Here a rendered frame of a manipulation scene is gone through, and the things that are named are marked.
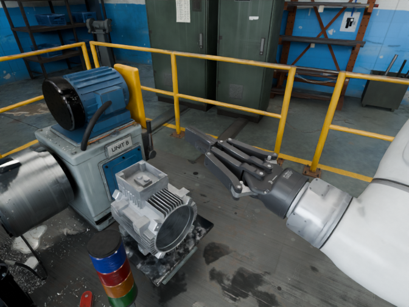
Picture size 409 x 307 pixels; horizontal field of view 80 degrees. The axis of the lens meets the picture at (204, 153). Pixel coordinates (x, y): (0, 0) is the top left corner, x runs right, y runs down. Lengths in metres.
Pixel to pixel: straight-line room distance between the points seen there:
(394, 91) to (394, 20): 1.07
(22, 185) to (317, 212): 0.79
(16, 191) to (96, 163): 0.24
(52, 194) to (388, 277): 0.85
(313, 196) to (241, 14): 3.10
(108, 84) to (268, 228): 0.82
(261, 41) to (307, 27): 1.94
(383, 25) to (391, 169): 4.71
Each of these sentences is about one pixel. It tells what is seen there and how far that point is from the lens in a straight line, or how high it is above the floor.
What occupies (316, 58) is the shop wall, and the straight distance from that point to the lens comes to 5.15.
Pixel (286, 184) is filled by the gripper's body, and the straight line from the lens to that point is 0.37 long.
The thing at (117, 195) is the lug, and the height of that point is 1.09.
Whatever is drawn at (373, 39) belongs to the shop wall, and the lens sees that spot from 5.09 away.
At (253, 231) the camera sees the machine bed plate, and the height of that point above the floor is 0.80.
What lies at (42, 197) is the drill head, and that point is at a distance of 0.91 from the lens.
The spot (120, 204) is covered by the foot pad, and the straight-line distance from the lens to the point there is 0.77.
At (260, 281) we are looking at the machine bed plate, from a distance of 0.93.
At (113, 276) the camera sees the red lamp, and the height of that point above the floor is 1.15.
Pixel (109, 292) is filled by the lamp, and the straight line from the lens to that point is 0.59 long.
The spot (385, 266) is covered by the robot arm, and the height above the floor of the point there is 1.34.
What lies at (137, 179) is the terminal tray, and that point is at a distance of 0.76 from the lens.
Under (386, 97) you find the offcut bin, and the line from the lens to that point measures 4.81.
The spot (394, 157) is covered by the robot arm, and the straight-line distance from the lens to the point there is 0.40.
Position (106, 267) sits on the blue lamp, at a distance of 0.51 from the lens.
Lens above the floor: 1.60
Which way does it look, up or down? 34 degrees down
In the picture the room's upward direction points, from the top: straight up
